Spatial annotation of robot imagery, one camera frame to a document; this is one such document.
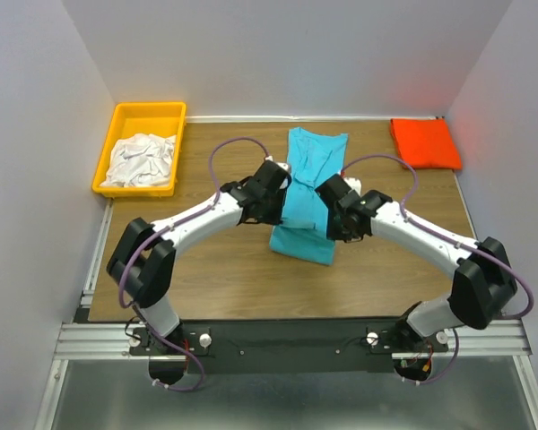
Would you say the cyan blue t-shirt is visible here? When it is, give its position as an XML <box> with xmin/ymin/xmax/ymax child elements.
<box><xmin>269</xmin><ymin>127</ymin><xmax>348</xmax><ymax>265</ymax></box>

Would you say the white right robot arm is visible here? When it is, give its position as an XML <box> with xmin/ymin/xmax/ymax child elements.
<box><xmin>317</xmin><ymin>187</ymin><xmax>516</xmax><ymax>351</ymax></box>

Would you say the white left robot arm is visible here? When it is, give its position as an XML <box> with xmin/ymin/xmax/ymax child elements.
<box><xmin>107</xmin><ymin>158</ymin><xmax>292</xmax><ymax>354</ymax></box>

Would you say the folded orange t-shirt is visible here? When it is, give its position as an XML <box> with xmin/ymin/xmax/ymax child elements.
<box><xmin>390</xmin><ymin>118</ymin><xmax>463</xmax><ymax>170</ymax></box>

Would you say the crumpled white t-shirt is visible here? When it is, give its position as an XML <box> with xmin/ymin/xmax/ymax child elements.
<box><xmin>100</xmin><ymin>133</ymin><xmax>177</xmax><ymax>188</ymax></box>

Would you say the yellow plastic bin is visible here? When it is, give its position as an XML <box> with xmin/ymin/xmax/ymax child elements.
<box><xmin>92</xmin><ymin>101</ymin><xmax>187</xmax><ymax>198</ymax></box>

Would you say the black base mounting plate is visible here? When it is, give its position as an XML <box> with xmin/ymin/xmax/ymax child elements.
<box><xmin>128</xmin><ymin>315</ymin><xmax>449</xmax><ymax>375</ymax></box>

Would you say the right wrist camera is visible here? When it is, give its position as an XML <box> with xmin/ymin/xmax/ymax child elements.
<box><xmin>315</xmin><ymin>174</ymin><xmax>361</xmax><ymax>211</ymax></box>

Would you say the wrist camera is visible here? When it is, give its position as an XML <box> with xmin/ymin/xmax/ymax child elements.
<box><xmin>315</xmin><ymin>174</ymin><xmax>361</xmax><ymax>211</ymax></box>
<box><xmin>274</xmin><ymin>161</ymin><xmax>291</xmax><ymax>174</ymax></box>

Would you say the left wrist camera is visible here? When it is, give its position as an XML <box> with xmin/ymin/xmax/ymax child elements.
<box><xmin>274</xmin><ymin>161</ymin><xmax>291</xmax><ymax>174</ymax></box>

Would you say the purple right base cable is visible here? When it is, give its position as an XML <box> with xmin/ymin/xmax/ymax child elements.
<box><xmin>401</xmin><ymin>329</ymin><xmax>461</xmax><ymax>386</ymax></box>

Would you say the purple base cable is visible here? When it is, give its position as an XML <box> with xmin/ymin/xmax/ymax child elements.
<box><xmin>401</xmin><ymin>329</ymin><xmax>461</xmax><ymax>386</ymax></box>
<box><xmin>150</xmin><ymin>331</ymin><xmax>207</xmax><ymax>393</ymax></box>

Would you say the aluminium extrusion rail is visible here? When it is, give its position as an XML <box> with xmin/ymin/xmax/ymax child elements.
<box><xmin>54</xmin><ymin>320</ymin><xmax>532</xmax><ymax>360</ymax></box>

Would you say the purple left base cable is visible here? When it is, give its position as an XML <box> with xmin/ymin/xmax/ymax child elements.
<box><xmin>150</xmin><ymin>331</ymin><xmax>207</xmax><ymax>393</ymax></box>

